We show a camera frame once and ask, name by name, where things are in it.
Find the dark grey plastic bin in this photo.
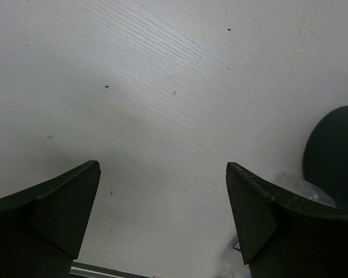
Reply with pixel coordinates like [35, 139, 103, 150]
[302, 105, 348, 211]

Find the clear bottle white orange label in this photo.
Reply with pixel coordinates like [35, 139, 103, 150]
[274, 173, 336, 208]

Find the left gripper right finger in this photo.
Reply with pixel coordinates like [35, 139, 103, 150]
[226, 162, 348, 277]

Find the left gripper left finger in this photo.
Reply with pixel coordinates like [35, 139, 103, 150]
[0, 160, 100, 277]

